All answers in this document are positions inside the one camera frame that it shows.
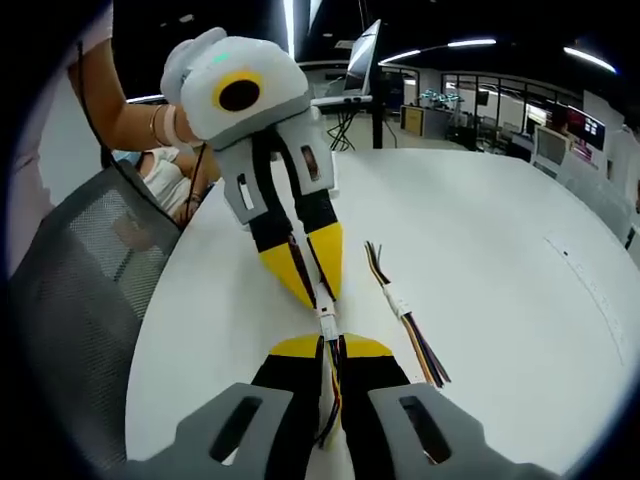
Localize ceiling light strip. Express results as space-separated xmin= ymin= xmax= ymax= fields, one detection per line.
xmin=377 ymin=37 xmax=498 ymax=66
xmin=562 ymin=44 xmax=618 ymax=77

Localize grey mesh chair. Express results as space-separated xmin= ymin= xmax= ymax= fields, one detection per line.
xmin=8 ymin=159 xmax=185 ymax=472

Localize teal robot arms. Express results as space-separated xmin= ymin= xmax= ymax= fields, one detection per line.
xmin=417 ymin=87 xmax=465 ymax=107

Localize person's white clothing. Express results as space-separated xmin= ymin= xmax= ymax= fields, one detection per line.
xmin=7 ymin=0 xmax=222 ymax=277

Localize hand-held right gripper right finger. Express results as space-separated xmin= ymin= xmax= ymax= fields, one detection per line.
xmin=341 ymin=334 xmax=564 ymax=480

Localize wall screen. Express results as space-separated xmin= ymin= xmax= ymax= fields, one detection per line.
xmin=566 ymin=103 xmax=607 ymax=152

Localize pink wristband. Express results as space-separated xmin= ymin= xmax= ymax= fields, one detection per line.
xmin=149 ymin=103 xmax=190 ymax=147

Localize orange-fronted cabinet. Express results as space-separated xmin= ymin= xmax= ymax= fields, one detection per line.
xmin=398 ymin=103 xmax=432 ymax=137

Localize white office chair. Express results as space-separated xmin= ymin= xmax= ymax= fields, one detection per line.
xmin=531 ymin=123 xmax=572 ymax=180

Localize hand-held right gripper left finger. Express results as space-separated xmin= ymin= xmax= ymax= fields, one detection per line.
xmin=122 ymin=333 xmax=327 ymax=480

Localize black-legged side table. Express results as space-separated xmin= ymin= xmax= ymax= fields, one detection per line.
xmin=308 ymin=91 xmax=385 ymax=152

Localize computer monitor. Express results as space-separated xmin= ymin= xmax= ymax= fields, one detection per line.
xmin=342 ymin=18 xmax=383 ymax=97

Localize black cable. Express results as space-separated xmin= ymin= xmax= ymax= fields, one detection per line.
xmin=74 ymin=39 xmax=184 ymax=232

